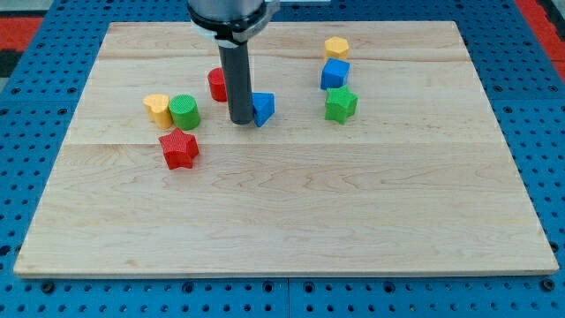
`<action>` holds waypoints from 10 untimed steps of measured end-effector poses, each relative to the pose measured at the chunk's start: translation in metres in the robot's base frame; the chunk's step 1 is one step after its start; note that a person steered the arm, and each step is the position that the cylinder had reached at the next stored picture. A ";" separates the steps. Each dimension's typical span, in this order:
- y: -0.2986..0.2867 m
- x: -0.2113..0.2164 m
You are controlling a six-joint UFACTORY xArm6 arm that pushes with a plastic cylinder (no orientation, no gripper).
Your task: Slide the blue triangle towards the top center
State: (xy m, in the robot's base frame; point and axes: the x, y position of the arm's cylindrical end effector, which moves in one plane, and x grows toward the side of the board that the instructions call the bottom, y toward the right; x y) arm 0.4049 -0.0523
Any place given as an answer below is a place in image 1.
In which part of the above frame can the blue cube block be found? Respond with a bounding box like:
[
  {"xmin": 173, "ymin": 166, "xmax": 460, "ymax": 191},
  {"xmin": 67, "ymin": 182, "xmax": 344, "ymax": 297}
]
[{"xmin": 320, "ymin": 58, "xmax": 350, "ymax": 90}]

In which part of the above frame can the red star block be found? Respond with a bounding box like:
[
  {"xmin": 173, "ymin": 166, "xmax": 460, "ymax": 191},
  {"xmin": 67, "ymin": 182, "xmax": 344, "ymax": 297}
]
[{"xmin": 159, "ymin": 128, "xmax": 200, "ymax": 170}]

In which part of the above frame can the green cylinder block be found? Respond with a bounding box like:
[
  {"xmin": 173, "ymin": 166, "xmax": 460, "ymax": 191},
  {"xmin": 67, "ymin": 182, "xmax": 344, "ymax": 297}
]
[{"xmin": 169, "ymin": 95, "xmax": 200, "ymax": 130}]

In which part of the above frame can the yellow heart block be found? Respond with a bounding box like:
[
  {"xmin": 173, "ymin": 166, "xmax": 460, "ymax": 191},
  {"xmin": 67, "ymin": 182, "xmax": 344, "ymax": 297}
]
[{"xmin": 142, "ymin": 94, "xmax": 173, "ymax": 129}]

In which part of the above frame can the green star block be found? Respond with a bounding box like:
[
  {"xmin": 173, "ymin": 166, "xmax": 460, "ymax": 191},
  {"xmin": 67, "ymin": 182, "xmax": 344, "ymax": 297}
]
[{"xmin": 325, "ymin": 86, "xmax": 358, "ymax": 125}]

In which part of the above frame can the yellow hexagon block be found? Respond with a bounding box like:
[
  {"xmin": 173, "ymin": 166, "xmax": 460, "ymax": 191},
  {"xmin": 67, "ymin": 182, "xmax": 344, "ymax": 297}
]
[{"xmin": 324, "ymin": 36, "xmax": 350, "ymax": 60}]

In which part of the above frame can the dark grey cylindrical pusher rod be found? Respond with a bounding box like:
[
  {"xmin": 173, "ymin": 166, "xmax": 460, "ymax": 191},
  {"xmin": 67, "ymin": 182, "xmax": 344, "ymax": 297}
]
[{"xmin": 219, "ymin": 42, "xmax": 253, "ymax": 125}]

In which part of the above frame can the red cylinder block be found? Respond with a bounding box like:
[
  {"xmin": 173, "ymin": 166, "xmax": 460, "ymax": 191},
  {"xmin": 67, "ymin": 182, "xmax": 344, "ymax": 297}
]
[{"xmin": 207, "ymin": 67, "xmax": 228, "ymax": 102}]

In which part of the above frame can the light wooden board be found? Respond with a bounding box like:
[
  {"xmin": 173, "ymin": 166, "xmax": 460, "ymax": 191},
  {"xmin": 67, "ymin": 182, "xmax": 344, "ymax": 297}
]
[{"xmin": 14, "ymin": 21, "xmax": 559, "ymax": 278}]

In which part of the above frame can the blue triangle block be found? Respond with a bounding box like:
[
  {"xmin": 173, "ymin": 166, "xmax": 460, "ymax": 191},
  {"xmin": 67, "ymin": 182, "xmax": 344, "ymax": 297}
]
[{"xmin": 252, "ymin": 92, "xmax": 275, "ymax": 127}]

